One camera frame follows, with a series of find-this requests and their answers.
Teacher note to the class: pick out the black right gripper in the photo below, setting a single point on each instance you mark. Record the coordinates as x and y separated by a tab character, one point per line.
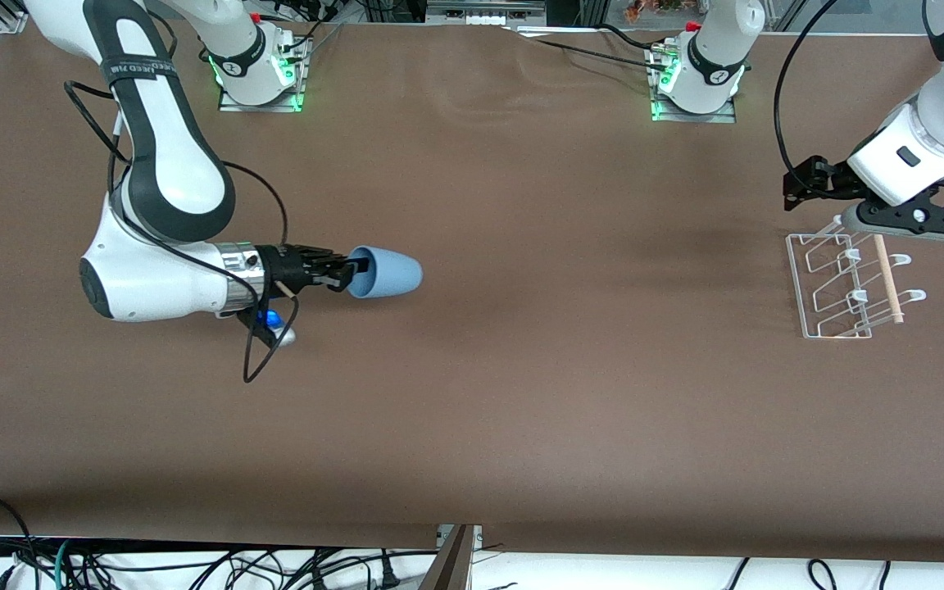
288	267

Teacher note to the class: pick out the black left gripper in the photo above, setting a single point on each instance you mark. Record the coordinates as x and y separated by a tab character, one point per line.
818	180

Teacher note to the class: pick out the blue plastic cup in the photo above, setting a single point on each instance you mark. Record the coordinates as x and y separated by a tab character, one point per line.
394	274

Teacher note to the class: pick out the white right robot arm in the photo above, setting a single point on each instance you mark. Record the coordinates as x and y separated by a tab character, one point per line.
169	172

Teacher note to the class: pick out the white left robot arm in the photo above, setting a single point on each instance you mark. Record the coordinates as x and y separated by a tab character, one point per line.
714	49

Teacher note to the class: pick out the wooden rack rod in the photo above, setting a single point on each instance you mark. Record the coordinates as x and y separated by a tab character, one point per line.
888	279

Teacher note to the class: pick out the white power strip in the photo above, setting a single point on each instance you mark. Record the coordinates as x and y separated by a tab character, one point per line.
484	12

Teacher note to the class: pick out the black power plug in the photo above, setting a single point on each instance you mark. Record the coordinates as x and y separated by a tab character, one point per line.
388	578

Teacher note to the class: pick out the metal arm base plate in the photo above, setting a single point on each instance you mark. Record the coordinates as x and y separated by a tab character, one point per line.
230	105
726	116

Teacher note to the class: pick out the aluminium frame profile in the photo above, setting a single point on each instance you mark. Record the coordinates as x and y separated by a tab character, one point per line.
11	15

